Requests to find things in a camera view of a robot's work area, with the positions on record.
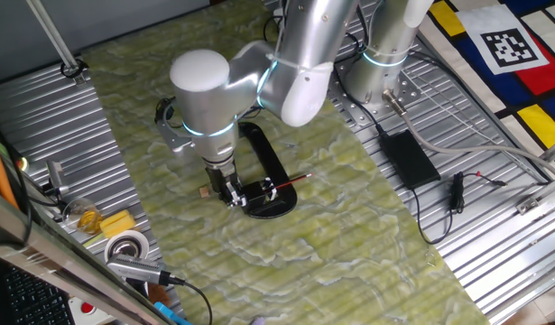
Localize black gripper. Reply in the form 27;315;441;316
203;161;248;209

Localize red pencil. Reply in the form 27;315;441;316
262;172;314;194

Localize black C-clamp with steel screw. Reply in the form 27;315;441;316
237;120;300;220

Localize green marble pattern mat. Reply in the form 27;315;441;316
80;0;493;325

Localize round white metal bowl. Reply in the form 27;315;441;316
103;229;151;264

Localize yellow sponge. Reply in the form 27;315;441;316
98;209;138;240

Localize blue plastic tool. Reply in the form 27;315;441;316
153;301;193;325

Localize glass cup with yellow liquid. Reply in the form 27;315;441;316
61;197;106;237

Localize black power adapter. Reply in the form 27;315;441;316
377;129;442;191

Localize grey emergency stop box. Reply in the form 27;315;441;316
68;294;118;325

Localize black keyboard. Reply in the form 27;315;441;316
0;260;76;325

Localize grey tripod pole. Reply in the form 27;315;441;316
25;0;89;87

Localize white QR marker sheet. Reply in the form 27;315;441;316
454;3;554;77

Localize colourful checkered mat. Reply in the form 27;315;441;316
419;0;555;169

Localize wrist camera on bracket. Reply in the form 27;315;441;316
153;96;198;158

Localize silver depth camera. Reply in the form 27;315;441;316
105;253;187;287

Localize black adapter power cord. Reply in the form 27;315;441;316
330;62;387;137

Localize small black camera on stand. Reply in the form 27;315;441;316
42;159;74;199

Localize silver metal frame bar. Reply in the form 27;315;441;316
0;183;171;325

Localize thin black adapter cable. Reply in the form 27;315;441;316
411;186;455;246

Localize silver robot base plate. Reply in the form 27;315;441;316
328;42;423;128

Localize black bundled cable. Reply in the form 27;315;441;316
449;170;508;215

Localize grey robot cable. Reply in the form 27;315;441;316
381;88;555;178

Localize aluminium frame profile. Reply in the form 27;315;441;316
514;135;555;217

